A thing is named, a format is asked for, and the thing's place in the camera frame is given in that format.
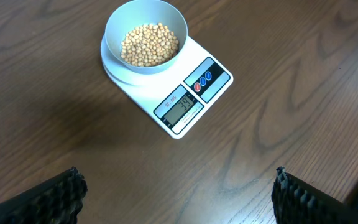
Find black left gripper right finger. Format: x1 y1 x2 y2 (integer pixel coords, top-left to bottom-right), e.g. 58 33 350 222
272 166 358 224

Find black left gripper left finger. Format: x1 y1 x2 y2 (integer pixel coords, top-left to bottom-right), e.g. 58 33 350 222
0 167 88 224

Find white digital kitchen scale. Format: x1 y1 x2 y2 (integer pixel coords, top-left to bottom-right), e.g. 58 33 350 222
101 37 233 139

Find soybeans in bowl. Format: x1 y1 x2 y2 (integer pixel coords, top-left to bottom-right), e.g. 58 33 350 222
121 22 180 67

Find grey round bowl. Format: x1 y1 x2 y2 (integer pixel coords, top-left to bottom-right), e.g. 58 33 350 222
104 0 188 75

